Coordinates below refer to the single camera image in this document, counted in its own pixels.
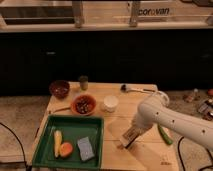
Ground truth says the wooden shelf with sign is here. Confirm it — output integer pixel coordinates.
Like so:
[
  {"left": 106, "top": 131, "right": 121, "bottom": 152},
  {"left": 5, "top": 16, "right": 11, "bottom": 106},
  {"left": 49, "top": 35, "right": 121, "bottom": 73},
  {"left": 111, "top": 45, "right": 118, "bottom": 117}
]
[{"left": 0, "top": 0, "right": 213, "bottom": 33}]

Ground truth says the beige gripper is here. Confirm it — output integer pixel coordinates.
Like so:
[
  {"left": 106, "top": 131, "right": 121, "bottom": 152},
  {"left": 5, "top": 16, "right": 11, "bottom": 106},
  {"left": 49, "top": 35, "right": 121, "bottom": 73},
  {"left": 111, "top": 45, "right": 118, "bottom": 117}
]
[{"left": 121, "top": 126, "right": 146, "bottom": 140}]

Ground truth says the wooden spoon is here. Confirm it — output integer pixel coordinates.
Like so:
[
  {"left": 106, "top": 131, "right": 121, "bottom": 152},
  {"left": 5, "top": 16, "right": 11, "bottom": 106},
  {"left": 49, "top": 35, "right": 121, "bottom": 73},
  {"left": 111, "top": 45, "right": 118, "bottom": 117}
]
[{"left": 47, "top": 107, "right": 70, "bottom": 114}]

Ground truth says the yellow corn cob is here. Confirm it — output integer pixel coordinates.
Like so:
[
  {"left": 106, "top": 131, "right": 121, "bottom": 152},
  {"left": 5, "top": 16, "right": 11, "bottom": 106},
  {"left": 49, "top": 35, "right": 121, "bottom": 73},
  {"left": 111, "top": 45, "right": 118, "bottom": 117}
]
[{"left": 54, "top": 130, "right": 62, "bottom": 158}]

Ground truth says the blue sponge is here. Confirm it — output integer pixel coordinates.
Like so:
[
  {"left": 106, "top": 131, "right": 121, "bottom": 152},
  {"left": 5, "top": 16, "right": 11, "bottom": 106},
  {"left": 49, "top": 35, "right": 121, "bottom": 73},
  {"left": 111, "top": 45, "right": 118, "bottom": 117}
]
[{"left": 77, "top": 137, "right": 95, "bottom": 161}]

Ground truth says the white paper cup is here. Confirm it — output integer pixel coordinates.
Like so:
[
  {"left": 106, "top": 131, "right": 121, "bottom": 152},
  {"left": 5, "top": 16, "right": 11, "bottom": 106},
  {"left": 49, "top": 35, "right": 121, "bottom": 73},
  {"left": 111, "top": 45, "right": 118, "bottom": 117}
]
[{"left": 103, "top": 95, "right": 119, "bottom": 112}]

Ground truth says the green chili pepper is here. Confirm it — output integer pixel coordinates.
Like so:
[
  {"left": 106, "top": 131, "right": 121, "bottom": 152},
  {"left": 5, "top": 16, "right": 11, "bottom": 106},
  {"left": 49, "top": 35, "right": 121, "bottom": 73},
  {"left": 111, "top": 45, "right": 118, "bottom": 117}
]
[{"left": 157, "top": 125, "right": 173, "bottom": 145}]

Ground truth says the orange fruit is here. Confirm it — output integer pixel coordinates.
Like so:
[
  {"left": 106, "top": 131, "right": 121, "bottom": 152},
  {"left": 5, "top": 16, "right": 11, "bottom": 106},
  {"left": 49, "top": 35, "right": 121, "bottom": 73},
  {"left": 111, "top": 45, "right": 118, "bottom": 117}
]
[{"left": 59, "top": 142, "right": 73, "bottom": 158}]

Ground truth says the black cable right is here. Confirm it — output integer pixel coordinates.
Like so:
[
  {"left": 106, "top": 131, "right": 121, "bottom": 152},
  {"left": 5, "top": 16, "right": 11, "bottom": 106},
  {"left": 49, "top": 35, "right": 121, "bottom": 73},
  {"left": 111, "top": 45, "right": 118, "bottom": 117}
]
[{"left": 177, "top": 135, "right": 213, "bottom": 171}]

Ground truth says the black cable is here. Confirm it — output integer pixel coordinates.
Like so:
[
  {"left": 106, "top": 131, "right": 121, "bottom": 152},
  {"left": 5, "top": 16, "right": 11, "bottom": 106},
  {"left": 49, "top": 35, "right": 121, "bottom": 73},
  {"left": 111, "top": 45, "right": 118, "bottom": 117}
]
[
  {"left": 177, "top": 135, "right": 213, "bottom": 171},
  {"left": 0, "top": 121, "right": 33, "bottom": 171}
]

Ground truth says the black cable left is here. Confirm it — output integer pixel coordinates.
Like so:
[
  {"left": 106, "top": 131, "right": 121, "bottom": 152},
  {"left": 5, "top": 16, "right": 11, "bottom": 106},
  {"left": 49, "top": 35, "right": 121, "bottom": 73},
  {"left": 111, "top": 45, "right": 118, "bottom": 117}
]
[{"left": 0, "top": 121, "right": 33, "bottom": 171}]

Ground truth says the orange bowl with beans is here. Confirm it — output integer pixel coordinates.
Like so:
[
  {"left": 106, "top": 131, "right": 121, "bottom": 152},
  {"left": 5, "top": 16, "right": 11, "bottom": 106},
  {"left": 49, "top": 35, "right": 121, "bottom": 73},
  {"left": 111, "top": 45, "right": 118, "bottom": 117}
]
[{"left": 70, "top": 94, "right": 96, "bottom": 116}]

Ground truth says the green plastic tray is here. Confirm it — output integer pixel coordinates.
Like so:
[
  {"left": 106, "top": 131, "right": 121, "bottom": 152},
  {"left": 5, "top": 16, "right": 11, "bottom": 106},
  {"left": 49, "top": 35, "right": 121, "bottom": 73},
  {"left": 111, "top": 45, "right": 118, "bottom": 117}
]
[{"left": 32, "top": 115, "right": 104, "bottom": 170}]

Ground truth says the dark red bowl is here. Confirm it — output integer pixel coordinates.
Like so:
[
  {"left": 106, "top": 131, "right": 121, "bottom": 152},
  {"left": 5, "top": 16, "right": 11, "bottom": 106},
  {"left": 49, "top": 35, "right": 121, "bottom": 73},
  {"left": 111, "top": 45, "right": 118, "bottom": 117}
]
[{"left": 49, "top": 80, "right": 70, "bottom": 99}]

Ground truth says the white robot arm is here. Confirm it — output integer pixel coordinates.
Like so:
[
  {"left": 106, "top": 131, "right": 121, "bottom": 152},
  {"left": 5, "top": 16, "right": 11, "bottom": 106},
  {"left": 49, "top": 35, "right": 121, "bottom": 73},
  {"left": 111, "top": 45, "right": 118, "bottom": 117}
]
[{"left": 120, "top": 91, "right": 213, "bottom": 150}]

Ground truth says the small dark glass jar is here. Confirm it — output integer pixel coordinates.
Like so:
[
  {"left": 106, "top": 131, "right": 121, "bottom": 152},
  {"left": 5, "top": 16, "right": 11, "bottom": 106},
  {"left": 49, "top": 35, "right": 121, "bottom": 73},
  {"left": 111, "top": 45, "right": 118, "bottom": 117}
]
[{"left": 79, "top": 75, "right": 88, "bottom": 90}]

